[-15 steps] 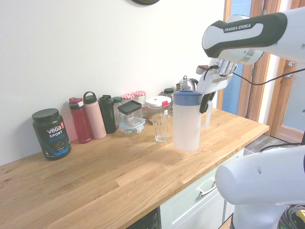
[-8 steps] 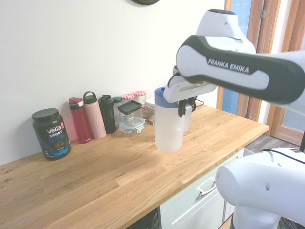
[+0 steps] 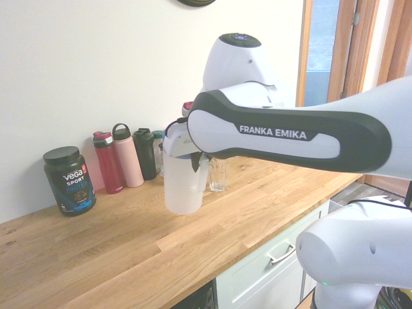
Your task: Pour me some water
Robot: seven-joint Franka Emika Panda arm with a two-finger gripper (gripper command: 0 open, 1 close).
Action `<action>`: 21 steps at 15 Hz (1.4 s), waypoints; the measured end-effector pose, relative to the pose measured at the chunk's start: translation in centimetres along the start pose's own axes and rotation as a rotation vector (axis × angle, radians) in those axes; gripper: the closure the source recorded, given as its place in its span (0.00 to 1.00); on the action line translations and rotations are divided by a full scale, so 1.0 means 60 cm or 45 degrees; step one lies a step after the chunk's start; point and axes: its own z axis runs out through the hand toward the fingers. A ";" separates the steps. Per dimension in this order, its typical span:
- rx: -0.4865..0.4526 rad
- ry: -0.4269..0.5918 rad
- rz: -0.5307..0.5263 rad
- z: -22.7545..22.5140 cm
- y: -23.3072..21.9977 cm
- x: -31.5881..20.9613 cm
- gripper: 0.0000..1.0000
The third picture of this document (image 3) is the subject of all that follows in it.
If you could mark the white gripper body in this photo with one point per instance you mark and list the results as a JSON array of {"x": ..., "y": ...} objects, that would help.
[{"x": 175, "y": 141}]

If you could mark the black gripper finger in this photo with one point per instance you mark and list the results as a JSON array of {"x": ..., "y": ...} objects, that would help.
[{"x": 195, "y": 162}]

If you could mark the white plastic pitcher blue lid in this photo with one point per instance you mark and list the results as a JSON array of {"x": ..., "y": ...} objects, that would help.
[{"x": 181, "y": 193}]

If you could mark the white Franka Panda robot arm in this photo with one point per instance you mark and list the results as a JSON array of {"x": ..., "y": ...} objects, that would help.
[{"x": 289, "y": 135}]

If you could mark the pink water bottle black cap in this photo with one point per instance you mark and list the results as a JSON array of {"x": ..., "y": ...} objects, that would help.
[{"x": 128, "y": 161}]

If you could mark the red water bottle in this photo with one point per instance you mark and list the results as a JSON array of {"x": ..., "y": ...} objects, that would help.
[{"x": 109, "y": 167}]

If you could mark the clear bottle teal lid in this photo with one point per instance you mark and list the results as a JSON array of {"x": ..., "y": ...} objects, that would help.
[{"x": 158, "y": 141}]

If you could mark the clear drinking glass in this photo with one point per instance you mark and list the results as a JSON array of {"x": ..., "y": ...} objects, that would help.
[{"x": 219, "y": 180}]

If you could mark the black shaker bottle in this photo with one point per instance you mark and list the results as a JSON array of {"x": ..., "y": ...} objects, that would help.
[{"x": 145, "y": 154}]

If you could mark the red wrist attachment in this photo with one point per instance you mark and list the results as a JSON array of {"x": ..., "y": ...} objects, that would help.
[{"x": 187, "y": 107}]

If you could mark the black Vega protein powder tub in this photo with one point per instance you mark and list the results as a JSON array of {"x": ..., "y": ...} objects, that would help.
[{"x": 71, "y": 183}]

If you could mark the white cabinet drawer front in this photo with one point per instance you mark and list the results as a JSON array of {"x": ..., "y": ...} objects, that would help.
[{"x": 257, "y": 277}]

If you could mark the metal door hinge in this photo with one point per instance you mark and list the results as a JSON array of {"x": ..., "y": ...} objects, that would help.
[
  {"x": 343, "y": 95},
  {"x": 355, "y": 18}
]

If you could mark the black round wall clock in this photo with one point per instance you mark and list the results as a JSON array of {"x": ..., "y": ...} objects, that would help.
[{"x": 198, "y": 2}]

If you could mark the wooden door frame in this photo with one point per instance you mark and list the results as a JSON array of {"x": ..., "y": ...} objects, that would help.
[{"x": 363, "y": 48}]

